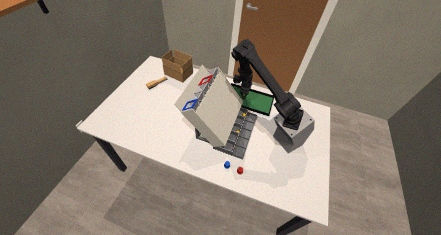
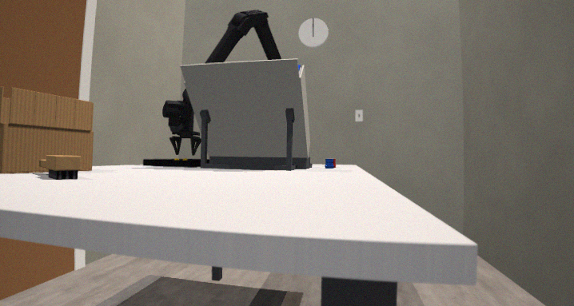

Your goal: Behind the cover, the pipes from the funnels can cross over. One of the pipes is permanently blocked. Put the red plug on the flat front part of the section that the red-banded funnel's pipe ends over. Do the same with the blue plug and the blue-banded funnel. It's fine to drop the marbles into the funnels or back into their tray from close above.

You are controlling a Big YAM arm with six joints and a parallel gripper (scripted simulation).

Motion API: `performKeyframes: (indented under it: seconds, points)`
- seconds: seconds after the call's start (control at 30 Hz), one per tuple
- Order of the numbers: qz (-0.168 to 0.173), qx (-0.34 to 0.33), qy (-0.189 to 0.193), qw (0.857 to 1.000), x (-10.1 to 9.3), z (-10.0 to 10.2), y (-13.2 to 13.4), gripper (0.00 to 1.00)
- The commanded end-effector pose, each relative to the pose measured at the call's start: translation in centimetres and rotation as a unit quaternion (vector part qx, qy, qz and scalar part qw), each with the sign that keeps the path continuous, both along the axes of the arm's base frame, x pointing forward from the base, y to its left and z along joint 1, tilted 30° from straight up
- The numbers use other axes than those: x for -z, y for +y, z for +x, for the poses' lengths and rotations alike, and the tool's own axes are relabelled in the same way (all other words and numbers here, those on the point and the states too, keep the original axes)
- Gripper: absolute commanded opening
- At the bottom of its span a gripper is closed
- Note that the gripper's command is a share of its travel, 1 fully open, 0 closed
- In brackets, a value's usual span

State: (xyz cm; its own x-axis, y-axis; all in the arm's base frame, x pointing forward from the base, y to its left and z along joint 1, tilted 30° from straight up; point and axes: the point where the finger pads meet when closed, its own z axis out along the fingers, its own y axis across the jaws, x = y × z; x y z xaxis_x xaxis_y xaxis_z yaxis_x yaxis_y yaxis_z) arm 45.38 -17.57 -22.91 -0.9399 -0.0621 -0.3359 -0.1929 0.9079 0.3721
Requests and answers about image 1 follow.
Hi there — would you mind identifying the green tray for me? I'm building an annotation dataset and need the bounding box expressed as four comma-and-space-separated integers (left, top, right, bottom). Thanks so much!
231, 83, 274, 116

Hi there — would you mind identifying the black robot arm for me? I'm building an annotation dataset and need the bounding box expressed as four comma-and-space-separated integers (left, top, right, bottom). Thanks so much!
231, 39, 303, 130

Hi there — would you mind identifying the brown cardboard box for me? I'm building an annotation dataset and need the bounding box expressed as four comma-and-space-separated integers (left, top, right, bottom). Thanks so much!
162, 49, 193, 83

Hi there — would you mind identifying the grey slanted cover panel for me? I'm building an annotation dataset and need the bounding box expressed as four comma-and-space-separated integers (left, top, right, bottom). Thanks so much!
174, 65, 257, 160

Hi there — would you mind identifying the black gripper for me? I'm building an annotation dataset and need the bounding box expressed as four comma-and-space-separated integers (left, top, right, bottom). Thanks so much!
240, 80, 252, 98

